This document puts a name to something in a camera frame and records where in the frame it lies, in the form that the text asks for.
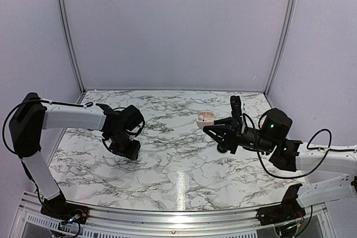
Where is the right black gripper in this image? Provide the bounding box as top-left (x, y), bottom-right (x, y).
top-left (204, 117), bottom-right (277, 154)

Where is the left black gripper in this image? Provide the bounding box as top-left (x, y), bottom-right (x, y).
top-left (107, 129), bottom-right (141, 161)

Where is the pink round earbud case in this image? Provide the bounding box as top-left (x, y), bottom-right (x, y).
top-left (196, 111), bottom-right (215, 129)

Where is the black round earbud case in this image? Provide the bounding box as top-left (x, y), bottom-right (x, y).
top-left (217, 144), bottom-right (227, 153)

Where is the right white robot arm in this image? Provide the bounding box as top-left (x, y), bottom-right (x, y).
top-left (197, 108), bottom-right (356, 220)

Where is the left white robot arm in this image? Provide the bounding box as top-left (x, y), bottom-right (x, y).
top-left (2, 93), bottom-right (146, 218)

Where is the aluminium front rail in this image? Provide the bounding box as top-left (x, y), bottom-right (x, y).
top-left (16, 204), bottom-right (330, 238)

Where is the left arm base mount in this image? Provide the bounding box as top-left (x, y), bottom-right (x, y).
top-left (40, 191), bottom-right (89, 224)

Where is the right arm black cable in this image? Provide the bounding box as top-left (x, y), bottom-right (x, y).
top-left (241, 114), bottom-right (333, 179)

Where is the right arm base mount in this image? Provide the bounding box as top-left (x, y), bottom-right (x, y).
top-left (256, 183), bottom-right (306, 226)

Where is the right corner frame post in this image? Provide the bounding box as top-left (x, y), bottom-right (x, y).
top-left (264, 0), bottom-right (296, 97)

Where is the corner frame post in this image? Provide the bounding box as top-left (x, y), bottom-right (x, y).
top-left (264, 0), bottom-right (296, 97)
top-left (57, 0), bottom-right (86, 94)

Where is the left corner frame post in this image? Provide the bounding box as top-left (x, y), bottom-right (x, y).
top-left (57, 0), bottom-right (86, 94)

